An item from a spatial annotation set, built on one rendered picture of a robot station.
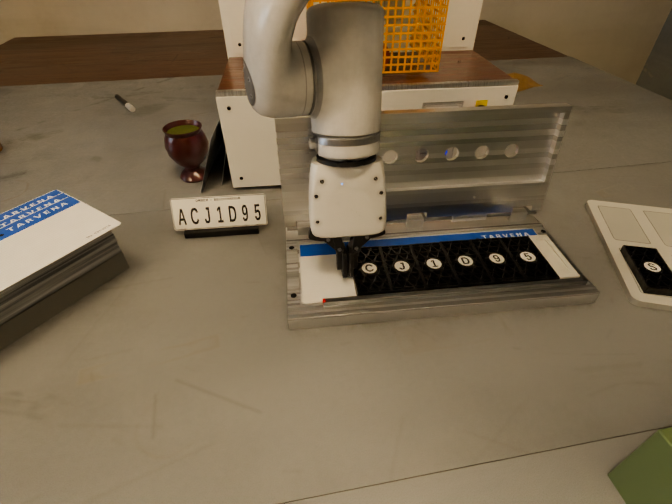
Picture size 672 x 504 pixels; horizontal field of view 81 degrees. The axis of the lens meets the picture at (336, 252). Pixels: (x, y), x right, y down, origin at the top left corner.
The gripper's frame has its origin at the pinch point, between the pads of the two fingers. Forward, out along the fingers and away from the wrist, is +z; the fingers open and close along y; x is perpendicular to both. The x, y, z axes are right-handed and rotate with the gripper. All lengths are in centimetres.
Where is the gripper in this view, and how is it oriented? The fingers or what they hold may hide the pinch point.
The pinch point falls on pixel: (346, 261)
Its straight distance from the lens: 57.0
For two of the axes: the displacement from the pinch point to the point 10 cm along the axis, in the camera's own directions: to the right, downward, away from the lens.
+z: 0.2, 8.8, 4.8
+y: 9.9, -0.7, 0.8
